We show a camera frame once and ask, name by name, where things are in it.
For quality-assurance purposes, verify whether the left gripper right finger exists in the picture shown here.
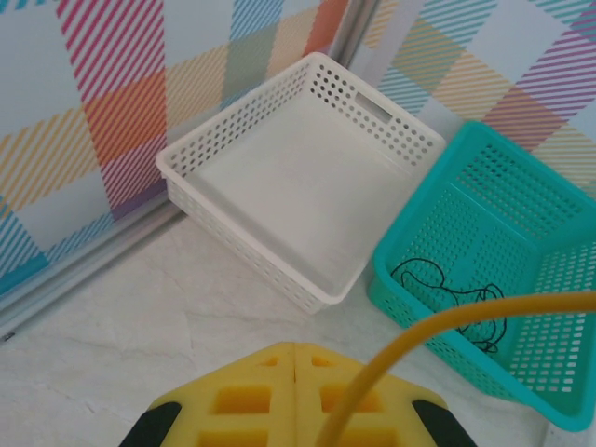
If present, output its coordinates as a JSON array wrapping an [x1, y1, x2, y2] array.
[[293, 343, 479, 447]]

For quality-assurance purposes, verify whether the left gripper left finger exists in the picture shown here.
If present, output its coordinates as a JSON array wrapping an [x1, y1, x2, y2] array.
[[118, 342, 297, 447]]

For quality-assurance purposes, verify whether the yellow cable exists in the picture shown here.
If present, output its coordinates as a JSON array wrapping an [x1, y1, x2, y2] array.
[[316, 291, 596, 447]]

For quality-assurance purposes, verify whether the black cable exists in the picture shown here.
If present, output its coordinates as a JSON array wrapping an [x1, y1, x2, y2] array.
[[389, 257, 509, 355]]

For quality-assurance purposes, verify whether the teal plastic basket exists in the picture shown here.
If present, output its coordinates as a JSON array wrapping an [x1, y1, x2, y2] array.
[[367, 120, 596, 433]]

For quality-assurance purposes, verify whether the cream round-hole basket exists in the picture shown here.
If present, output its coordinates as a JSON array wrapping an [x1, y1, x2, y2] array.
[[156, 51, 448, 318]]

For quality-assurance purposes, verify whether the left aluminium table rail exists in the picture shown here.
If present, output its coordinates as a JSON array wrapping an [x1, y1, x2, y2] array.
[[0, 204, 182, 344]]

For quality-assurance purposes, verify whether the left aluminium frame post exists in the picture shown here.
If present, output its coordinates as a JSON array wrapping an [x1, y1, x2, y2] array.
[[331, 0, 388, 72]]

